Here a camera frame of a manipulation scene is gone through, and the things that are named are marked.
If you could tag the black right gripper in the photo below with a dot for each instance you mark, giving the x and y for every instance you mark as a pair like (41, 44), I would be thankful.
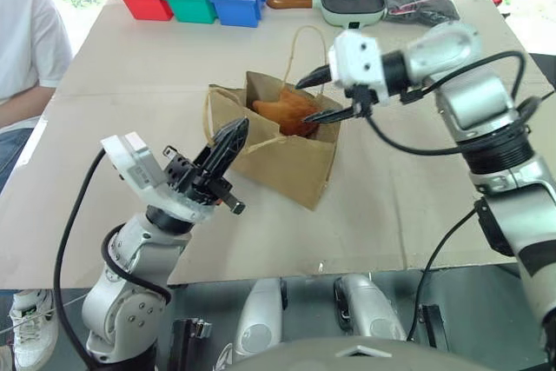
(362, 99)

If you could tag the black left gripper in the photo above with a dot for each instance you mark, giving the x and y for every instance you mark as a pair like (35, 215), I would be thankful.
(182, 173)

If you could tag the orange plush toy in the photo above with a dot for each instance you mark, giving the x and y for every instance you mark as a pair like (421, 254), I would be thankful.
(291, 110)

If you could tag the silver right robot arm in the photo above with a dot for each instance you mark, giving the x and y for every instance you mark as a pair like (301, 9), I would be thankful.
(478, 97)

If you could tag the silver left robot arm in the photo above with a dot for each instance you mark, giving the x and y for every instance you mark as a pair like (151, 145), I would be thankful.
(126, 301)

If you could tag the brown paper bag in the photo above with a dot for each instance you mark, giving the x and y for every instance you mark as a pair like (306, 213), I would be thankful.
(282, 167)

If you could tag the pale green electric frying pan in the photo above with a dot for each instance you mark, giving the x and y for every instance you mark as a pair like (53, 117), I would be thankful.
(347, 8)

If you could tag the brown cardboard table cover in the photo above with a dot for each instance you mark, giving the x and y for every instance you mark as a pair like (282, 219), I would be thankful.
(130, 136)

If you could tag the dark crumpled cloth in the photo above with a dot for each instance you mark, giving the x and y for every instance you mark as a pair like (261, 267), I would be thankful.
(419, 4)

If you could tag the silver left robot leg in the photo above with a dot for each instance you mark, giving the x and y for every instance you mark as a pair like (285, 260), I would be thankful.
(260, 319)

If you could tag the silver robot leg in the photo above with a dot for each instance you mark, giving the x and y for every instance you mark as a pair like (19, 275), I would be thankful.
(260, 319)
(369, 306)

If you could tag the silver right robot leg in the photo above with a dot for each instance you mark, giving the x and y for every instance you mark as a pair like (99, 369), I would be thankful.
(369, 306)

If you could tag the person in white shirt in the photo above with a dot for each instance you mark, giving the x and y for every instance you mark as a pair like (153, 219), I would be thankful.
(26, 36)

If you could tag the grey robot torso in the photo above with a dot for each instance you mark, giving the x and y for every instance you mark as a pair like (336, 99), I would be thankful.
(369, 358)

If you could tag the white sneaker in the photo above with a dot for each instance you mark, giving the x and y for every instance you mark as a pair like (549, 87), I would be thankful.
(32, 332)

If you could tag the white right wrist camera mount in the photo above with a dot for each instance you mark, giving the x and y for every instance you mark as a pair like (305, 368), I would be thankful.
(356, 54)

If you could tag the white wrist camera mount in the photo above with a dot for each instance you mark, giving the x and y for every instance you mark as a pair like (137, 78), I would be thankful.
(134, 164)
(356, 54)

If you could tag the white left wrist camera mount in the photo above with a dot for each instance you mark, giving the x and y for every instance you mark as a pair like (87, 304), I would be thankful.
(134, 164)

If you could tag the black left hip bracket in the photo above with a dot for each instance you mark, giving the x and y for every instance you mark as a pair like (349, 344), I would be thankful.
(187, 342)

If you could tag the black hip bracket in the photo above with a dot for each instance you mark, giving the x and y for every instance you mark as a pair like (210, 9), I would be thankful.
(187, 342)
(434, 325)

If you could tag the black right hip bracket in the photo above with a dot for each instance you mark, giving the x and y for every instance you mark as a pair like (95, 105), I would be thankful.
(434, 325)

